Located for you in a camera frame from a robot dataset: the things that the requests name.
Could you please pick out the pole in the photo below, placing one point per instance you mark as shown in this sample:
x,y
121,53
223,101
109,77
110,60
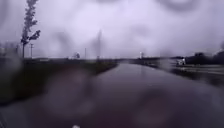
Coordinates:
x,y
32,50

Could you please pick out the wet grey asphalt path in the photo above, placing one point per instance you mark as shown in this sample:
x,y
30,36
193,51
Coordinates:
x,y
126,96

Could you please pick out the white vehicle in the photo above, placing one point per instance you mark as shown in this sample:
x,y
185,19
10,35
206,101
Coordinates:
x,y
181,62

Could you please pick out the dark row of trees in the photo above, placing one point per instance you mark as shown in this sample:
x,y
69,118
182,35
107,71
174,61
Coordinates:
x,y
203,58

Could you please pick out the grass verge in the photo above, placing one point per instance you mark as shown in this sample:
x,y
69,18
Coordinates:
x,y
40,76
200,77

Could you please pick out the tall slim leafy tree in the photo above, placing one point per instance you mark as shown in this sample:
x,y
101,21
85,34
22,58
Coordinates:
x,y
29,23

